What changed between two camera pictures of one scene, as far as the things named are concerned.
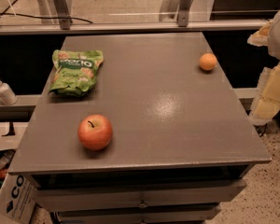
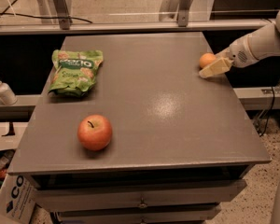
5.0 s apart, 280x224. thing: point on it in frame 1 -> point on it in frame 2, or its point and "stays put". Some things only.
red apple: (95, 132) stays put
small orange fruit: (207, 62) stays put
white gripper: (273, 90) -> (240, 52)
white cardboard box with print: (16, 200) stays put
